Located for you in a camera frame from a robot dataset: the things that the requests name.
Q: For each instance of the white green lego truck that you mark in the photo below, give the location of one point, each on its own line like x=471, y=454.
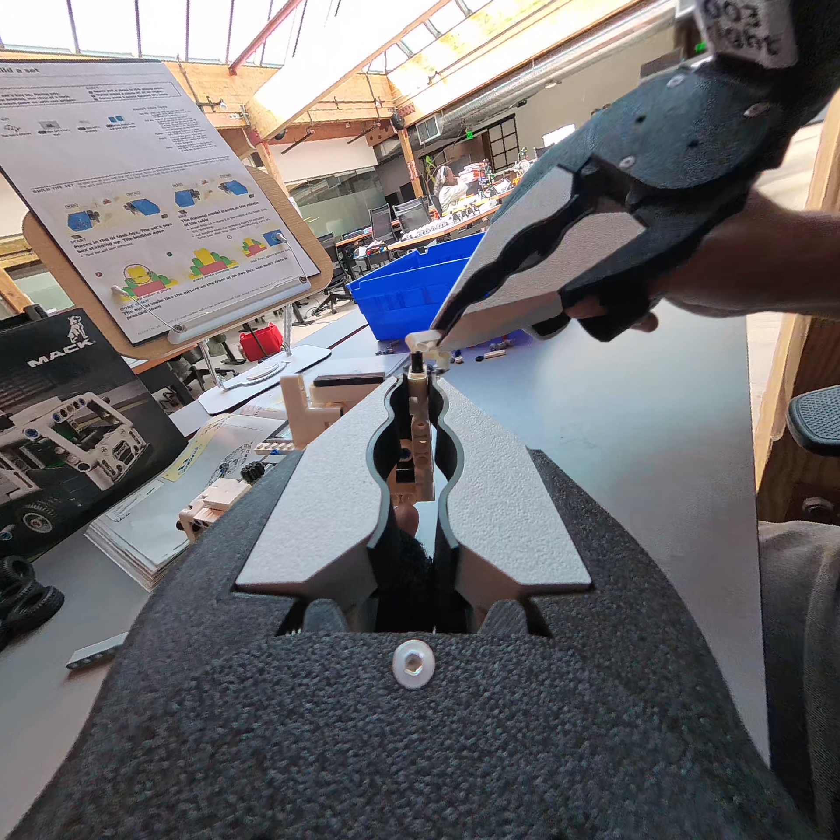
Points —
x=216, y=499

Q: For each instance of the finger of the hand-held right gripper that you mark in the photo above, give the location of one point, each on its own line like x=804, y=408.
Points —
x=558, y=262
x=518, y=216

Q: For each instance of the black construction set box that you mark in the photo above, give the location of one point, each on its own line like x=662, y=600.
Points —
x=65, y=426

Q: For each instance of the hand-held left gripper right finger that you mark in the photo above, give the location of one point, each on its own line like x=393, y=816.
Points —
x=518, y=525

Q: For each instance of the red bag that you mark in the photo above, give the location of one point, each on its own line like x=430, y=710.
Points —
x=261, y=342

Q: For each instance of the person's right hand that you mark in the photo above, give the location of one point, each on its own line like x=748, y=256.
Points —
x=754, y=262

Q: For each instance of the person's left hand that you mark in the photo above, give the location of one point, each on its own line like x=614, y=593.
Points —
x=408, y=520

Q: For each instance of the white lego subassembly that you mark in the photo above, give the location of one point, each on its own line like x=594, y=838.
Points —
x=420, y=446

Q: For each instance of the metal air duct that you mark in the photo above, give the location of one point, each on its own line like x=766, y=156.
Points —
x=525, y=92

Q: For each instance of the grey lego beam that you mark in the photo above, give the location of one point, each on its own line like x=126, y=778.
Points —
x=98, y=649

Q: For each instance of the open instruction booklet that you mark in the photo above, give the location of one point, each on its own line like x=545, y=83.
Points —
x=144, y=525

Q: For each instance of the printed instruction sheet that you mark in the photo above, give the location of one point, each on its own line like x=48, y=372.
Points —
x=131, y=164

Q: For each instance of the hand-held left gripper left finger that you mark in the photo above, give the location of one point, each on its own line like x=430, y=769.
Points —
x=315, y=525

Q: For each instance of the red ceiling pipe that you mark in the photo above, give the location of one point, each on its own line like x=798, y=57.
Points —
x=266, y=36

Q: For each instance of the pile of black rubber tires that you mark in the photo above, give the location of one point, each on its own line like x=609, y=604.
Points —
x=29, y=604

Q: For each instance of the blue plastic bin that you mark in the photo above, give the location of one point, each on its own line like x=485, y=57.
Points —
x=400, y=295

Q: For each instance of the person's grey trousers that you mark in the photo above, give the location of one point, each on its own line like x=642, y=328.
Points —
x=800, y=656

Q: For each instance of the wooden post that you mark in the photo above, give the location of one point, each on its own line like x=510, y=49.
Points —
x=807, y=472

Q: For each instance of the scattered small lego pieces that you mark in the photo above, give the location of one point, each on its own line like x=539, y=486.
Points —
x=492, y=355

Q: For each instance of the small white lego connector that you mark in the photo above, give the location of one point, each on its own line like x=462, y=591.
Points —
x=426, y=344

